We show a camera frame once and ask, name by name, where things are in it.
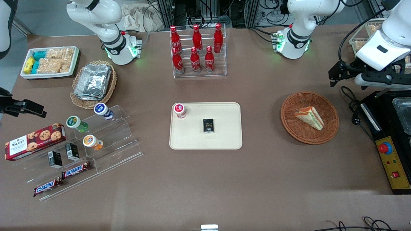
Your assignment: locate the round brown wicker basket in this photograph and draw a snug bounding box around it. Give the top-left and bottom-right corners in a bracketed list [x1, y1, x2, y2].
[280, 91, 340, 145]

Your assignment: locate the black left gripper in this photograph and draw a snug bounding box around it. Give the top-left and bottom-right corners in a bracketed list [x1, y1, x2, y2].
[328, 59, 383, 88]

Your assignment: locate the black equipment rack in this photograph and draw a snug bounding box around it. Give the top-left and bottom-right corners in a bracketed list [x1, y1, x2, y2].
[155, 0, 289, 29]

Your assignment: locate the orange cap small bottle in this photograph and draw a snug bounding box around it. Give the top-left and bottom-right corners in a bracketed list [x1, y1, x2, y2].
[83, 134, 104, 151]

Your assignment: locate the oval light wicker basket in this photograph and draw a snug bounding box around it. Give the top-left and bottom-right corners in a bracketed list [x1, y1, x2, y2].
[70, 60, 118, 110]

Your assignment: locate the clear acrylic bottle rack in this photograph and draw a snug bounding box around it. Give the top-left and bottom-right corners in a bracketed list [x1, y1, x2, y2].
[170, 23, 227, 79]

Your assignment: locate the black cable on table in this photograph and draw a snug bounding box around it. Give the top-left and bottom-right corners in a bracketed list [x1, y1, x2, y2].
[340, 86, 377, 142]

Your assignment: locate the triangular sandwich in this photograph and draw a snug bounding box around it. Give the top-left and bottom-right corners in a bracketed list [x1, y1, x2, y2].
[294, 107, 324, 131]

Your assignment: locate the black countertop appliance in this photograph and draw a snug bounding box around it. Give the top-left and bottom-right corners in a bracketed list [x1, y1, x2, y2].
[360, 90, 411, 151]

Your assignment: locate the blue cap small bottle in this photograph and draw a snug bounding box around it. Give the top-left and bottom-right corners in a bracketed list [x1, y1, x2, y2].
[93, 103, 114, 121]

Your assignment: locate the yellow emergency stop control box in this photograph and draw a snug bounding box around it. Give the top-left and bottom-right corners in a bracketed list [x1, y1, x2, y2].
[375, 136, 411, 193]

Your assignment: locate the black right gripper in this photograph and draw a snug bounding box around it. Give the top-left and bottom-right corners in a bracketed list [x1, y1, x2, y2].
[0, 96, 47, 117]

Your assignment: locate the red tartan cookie box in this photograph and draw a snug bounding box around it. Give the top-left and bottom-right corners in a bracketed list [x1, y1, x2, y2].
[4, 123, 67, 162]

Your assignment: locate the white wire basket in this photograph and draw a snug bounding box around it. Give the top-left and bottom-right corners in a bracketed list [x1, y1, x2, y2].
[348, 18, 411, 75]

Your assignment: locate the snack pack in wire basket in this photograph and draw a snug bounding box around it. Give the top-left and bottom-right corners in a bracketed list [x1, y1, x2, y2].
[367, 24, 386, 36]

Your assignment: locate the red cola bottle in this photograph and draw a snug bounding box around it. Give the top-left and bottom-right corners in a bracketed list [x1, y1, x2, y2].
[170, 26, 183, 54]
[192, 24, 204, 52]
[213, 23, 224, 54]
[190, 47, 202, 74]
[205, 46, 215, 73]
[172, 47, 185, 74]

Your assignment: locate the brown snickers bar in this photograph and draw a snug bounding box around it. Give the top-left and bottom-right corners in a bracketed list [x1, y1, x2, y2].
[61, 161, 92, 179]
[33, 178, 64, 198]

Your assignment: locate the red cap small bottle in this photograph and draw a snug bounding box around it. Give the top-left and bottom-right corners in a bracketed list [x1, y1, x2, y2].
[173, 103, 187, 119]

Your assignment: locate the clear acrylic step shelf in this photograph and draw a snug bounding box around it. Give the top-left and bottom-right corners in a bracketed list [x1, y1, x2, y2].
[13, 104, 144, 202]

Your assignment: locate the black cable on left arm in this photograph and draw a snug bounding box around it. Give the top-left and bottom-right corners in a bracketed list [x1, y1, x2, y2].
[338, 7, 387, 64]

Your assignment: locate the green cap small bottle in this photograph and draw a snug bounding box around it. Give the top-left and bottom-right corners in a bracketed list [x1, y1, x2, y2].
[66, 115, 89, 133]

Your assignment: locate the stack of foil trays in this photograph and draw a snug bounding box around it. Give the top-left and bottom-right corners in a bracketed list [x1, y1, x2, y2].
[74, 64, 112, 101]

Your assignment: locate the white rectangular snack bin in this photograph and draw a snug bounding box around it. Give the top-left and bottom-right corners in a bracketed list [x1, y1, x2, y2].
[20, 46, 80, 80]

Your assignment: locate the black looped cable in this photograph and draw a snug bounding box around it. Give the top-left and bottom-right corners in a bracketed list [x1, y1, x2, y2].
[313, 216, 402, 231]

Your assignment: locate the small black gum box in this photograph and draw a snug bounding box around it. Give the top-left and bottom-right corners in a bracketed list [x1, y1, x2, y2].
[65, 143, 81, 161]
[48, 151, 63, 169]
[203, 118, 215, 134]

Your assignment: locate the clear plastic container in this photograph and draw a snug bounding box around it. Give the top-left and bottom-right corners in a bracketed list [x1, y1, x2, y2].
[392, 98, 411, 135]

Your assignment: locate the cream plastic tray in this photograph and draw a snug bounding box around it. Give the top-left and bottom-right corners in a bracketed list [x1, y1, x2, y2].
[169, 102, 243, 150]

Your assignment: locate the crumpled beige cloth bag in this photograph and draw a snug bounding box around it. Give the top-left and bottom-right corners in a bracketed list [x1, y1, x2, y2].
[119, 3, 165, 33]

